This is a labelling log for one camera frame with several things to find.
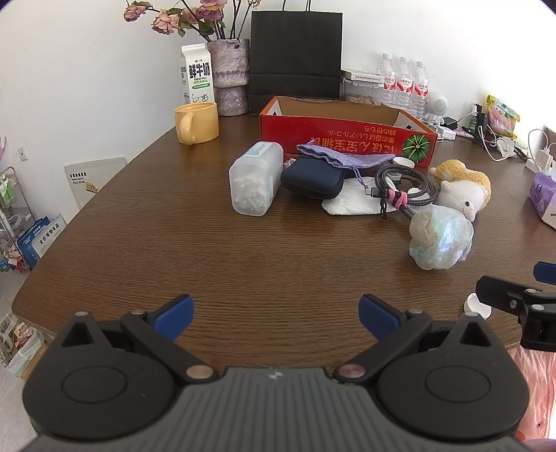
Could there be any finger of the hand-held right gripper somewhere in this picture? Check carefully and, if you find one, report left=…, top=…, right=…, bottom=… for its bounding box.
left=533, top=261, right=556, bottom=284
left=475, top=275, right=556, bottom=352

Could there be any green spray bottle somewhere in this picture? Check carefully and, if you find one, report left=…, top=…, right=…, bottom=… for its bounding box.
left=471, top=103, right=487, bottom=135

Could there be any purple tissue pack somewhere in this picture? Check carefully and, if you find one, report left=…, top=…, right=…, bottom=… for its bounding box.
left=529, top=171, right=556, bottom=229

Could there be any wire storage rack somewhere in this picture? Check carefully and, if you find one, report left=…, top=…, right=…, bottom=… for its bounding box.
left=0, top=165, right=33, bottom=272

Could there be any clear seed container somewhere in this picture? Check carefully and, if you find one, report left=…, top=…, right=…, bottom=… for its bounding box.
left=340, top=79, right=383, bottom=106

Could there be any purple stone vase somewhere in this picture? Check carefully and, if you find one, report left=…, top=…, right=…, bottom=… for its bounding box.
left=206, top=38, right=251, bottom=117

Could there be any clear cotton swab container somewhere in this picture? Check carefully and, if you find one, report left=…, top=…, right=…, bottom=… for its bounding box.
left=229, top=141, right=284, bottom=216

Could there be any blue pet food bag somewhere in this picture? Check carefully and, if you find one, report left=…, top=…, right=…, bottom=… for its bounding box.
left=17, top=213, right=67, bottom=270

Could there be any pink snack packet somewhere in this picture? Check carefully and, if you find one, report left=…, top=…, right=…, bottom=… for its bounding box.
left=485, top=95, right=521, bottom=140

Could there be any white wall plug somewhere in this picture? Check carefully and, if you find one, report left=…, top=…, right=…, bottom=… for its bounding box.
left=495, top=137, right=517, bottom=161

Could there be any white power adapter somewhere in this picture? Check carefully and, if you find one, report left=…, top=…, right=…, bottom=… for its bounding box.
left=525, top=128, right=556, bottom=175

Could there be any white green milk carton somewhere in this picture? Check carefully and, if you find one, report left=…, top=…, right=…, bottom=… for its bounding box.
left=179, top=43, right=216, bottom=105

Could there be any red cardboard box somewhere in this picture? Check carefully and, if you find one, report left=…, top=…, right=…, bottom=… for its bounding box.
left=259, top=96, right=439, bottom=168

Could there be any dried rose bouquet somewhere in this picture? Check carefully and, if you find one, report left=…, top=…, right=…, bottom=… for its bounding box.
left=124, top=0, right=261, bottom=42

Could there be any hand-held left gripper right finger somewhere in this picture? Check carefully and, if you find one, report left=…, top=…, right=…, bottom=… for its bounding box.
left=332, top=293, right=500, bottom=385

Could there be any clear water bottle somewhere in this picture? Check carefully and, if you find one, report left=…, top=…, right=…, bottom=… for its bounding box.
left=396, top=56, right=414, bottom=109
left=380, top=53, right=398, bottom=107
left=412, top=61, right=431, bottom=118

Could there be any flat white box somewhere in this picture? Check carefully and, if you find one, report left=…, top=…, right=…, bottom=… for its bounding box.
left=341, top=68, right=385, bottom=83

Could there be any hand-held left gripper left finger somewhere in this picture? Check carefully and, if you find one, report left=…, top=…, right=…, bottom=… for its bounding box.
left=54, top=294, right=218, bottom=384

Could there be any yellow mug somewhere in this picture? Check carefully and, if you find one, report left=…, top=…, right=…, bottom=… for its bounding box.
left=174, top=102, right=220, bottom=145

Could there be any white board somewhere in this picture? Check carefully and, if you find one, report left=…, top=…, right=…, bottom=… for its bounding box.
left=64, top=156, right=128, bottom=208

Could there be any navy zip case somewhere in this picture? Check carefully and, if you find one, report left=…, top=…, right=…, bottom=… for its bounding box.
left=280, top=157, right=348, bottom=200

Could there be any white cloth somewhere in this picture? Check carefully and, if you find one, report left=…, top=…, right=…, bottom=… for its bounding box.
left=321, top=176, right=398, bottom=216

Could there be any green packet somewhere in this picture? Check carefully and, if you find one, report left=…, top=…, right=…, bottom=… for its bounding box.
left=409, top=204, right=474, bottom=271

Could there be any purple knit pouch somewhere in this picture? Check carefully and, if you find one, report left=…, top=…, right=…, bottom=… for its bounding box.
left=296, top=143, right=385, bottom=168

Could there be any white robot speaker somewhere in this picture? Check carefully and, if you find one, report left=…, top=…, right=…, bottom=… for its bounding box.
left=423, top=92, right=452, bottom=127

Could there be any white flip lid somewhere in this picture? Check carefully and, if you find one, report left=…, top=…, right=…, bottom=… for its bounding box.
left=464, top=293, right=492, bottom=321

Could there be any clear plastic bag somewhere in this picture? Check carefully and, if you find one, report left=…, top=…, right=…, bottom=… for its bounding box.
left=0, top=310, right=44, bottom=377

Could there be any black paper bag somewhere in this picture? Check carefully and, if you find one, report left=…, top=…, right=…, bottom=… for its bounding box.
left=249, top=0, right=344, bottom=117

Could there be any yellow white plush toy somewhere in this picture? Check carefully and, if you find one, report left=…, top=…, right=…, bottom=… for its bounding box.
left=430, top=159, right=491, bottom=222

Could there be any braided charging cable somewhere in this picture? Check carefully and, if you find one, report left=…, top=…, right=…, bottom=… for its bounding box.
left=358, top=164, right=441, bottom=220

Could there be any pink clothing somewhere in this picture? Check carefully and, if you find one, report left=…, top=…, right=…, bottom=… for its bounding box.
left=508, top=345, right=556, bottom=442

